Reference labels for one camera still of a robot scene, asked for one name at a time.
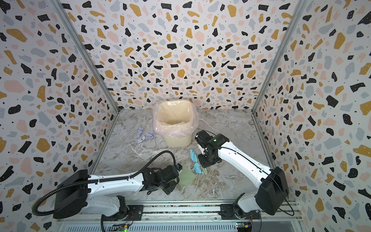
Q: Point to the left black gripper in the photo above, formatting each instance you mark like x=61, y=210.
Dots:
x=170, y=190

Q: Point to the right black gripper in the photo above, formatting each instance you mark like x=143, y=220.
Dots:
x=208, y=156

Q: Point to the green plastic dustpan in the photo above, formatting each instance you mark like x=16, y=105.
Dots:
x=186, y=176

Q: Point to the cream trash bin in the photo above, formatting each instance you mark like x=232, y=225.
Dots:
x=177, y=143

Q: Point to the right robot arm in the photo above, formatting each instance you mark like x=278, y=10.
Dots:
x=271, y=182

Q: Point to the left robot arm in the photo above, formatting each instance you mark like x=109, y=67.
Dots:
x=82, y=193

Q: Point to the teal paper scrap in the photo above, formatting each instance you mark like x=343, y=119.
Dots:
x=196, y=166

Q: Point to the purple white paper scrap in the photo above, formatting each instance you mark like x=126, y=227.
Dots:
x=139, y=136

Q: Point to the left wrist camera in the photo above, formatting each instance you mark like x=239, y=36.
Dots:
x=179, y=167

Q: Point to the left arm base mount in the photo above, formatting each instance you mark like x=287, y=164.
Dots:
x=131, y=213

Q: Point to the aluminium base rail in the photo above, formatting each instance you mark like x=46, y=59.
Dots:
x=188, y=216

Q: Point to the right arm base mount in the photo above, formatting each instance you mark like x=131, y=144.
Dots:
x=231, y=211

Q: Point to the right aluminium corner post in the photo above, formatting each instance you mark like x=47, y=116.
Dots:
x=280, y=52

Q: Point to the aluminium corner post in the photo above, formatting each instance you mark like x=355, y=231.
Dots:
x=58, y=8
x=280, y=52

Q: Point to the left aluminium corner post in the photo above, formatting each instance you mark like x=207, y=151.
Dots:
x=58, y=8

